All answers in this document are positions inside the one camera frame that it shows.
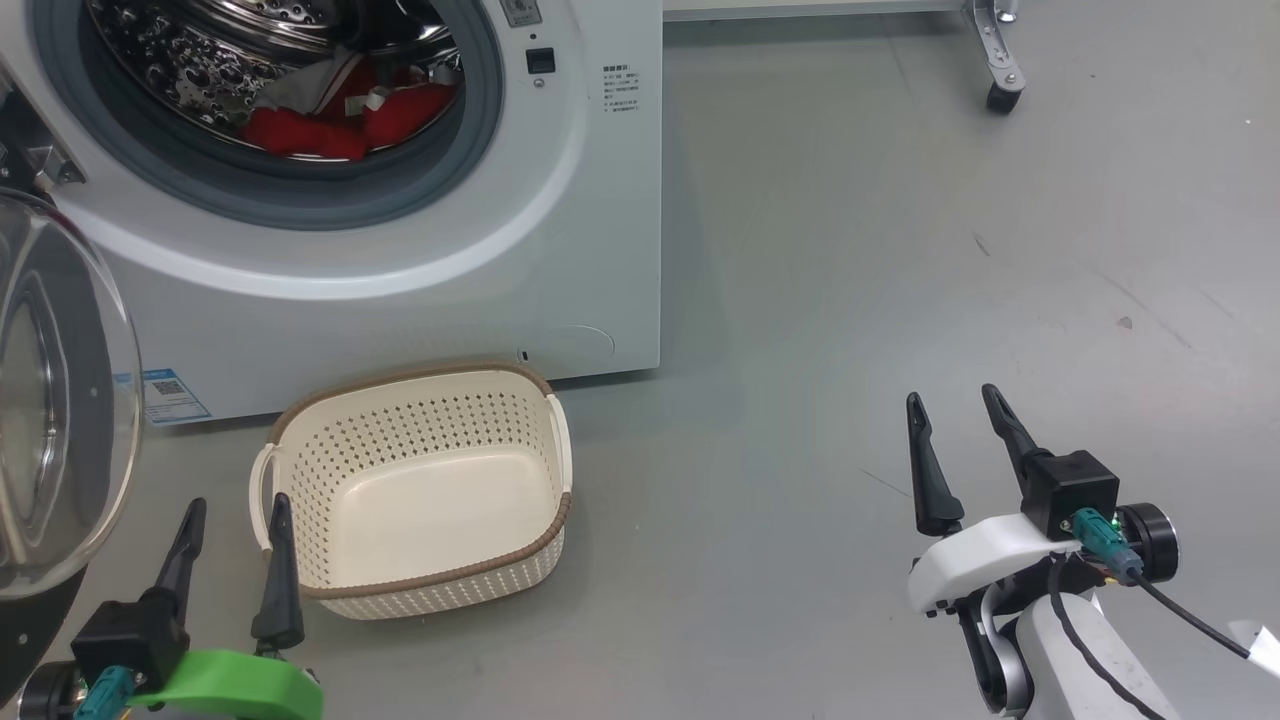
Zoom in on blue energy label sticker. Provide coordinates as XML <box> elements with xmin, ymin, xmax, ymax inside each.
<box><xmin>113</xmin><ymin>368</ymin><xmax>213</xmax><ymax>429</ymax></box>

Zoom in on metal cart leg with caster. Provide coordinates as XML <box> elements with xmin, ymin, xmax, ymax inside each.
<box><xmin>961</xmin><ymin>0</ymin><xmax>1029</xmax><ymax>115</ymax></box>

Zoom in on black cable teal plug arm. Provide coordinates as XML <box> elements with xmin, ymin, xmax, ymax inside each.
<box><xmin>72</xmin><ymin>664</ymin><xmax>138</xmax><ymax>720</ymax></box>
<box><xmin>1048</xmin><ymin>507</ymin><xmax>1253</xmax><ymax>720</ymax></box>

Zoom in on black cable teal plug right arm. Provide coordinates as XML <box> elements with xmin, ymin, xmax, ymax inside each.
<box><xmin>1048</xmin><ymin>507</ymin><xmax>1253</xmax><ymax>720</ymax></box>

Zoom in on black cable teal plug left arm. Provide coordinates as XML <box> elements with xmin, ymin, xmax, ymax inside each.
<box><xmin>72</xmin><ymin>664</ymin><xmax>138</xmax><ymax>720</ymax></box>

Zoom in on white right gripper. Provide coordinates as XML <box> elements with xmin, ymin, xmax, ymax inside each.
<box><xmin>906</xmin><ymin>384</ymin><xmax>1082</xmax><ymax>617</ymax></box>

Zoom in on cream perforated basket brown rim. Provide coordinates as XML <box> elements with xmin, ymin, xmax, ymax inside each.
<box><xmin>248</xmin><ymin>362</ymin><xmax>574</xmax><ymax>621</ymax></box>

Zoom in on washing machine glass door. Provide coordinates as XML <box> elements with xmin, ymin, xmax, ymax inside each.
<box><xmin>0</xmin><ymin>85</ymin><xmax>147</xmax><ymax>707</ymax></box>

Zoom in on stainless steel washing machine drum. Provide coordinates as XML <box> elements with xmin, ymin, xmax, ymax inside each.
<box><xmin>85</xmin><ymin>0</ymin><xmax>467</xmax><ymax>161</ymax></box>

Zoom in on white front-load washing machine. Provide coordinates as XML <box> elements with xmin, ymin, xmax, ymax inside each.
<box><xmin>0</xmin><ymin>0</ymin><xmax>664</xmax><ymax>427</ymax></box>

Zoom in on white cable tag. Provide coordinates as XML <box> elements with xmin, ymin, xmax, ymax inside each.
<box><xmin>1229</xmin><ymin>621</ymin><xmax>1280</xmax><ymax>678</ymax></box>

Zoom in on red and white garment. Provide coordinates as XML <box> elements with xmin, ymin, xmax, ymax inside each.
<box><xmin>240</xmin><ymin>55</ymin><xmax>463</xmax><ymax>164</ymax></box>

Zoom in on white panel board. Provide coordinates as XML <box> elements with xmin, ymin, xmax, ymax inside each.
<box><xmin>662</xmin><ymin>0</ymin><xmax>967</xmax><ymax>22</ymax></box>

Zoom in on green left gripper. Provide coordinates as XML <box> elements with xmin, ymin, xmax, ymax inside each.
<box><xmin>125</xmin><ymin>492</ymin><xmax>325</xmax><ymax>720</ymax></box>

